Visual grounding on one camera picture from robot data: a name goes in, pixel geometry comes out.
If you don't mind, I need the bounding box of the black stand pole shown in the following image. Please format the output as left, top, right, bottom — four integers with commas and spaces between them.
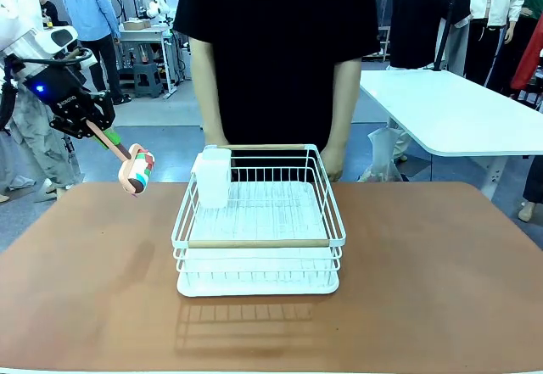
432, 0, 464, 72

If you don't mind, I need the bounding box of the person's right forearm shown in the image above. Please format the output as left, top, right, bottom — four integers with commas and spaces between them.
188, 36, 231, 147

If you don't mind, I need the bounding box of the white wire dish rack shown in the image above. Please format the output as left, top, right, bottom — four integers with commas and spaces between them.
171, 143, 347, 298

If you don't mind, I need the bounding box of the background person in black shirt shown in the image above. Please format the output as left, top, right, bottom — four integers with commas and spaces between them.
33, 0, 61, 28

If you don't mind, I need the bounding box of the white plastic utensil holder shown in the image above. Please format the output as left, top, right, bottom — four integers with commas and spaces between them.
191, 144, 233, 209

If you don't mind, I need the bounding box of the red hanging garment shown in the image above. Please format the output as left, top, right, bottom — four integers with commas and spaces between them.
510, 21, 543, 91

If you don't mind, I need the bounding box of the black hanging garment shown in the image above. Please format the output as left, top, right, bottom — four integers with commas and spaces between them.
388, 0, 472, 70

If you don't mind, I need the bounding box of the clear plastic bag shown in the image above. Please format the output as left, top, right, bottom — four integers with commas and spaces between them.
358, 126, 404, 183

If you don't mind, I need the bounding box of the dark-trousered leg with bare foot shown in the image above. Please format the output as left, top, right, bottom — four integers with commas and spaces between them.
517, 153, 543, 223

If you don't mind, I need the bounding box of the grey step stool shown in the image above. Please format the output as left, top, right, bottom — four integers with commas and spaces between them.
132, 63, 165, 99

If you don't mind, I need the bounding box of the white drain tray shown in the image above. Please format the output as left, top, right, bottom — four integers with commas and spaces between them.
176, 181, 340, 298

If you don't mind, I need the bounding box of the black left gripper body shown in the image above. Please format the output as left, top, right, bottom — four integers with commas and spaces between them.
23, 64, 93, 126

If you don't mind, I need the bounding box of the person's left forearm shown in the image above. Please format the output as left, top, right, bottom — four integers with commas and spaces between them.
326, 58, 363, 154

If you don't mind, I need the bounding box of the pink-handled lint roller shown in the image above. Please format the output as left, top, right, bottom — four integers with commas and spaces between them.
86, 120, 156, 198

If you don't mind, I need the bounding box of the person in blue shirt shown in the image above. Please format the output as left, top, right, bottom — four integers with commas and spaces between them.
60, 0, 132, 106

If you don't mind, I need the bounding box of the white side table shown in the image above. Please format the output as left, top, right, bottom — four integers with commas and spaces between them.
358, 67, 543, 201

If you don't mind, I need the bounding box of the person's left hand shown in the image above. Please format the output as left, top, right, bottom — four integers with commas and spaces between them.
320, 147, 347, 183

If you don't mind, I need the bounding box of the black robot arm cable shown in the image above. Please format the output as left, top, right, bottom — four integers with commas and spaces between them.
3, 47, 94, 79

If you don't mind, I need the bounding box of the person's black T-shirt torso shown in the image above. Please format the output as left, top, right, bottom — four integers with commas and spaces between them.
172, 0, 381, 154

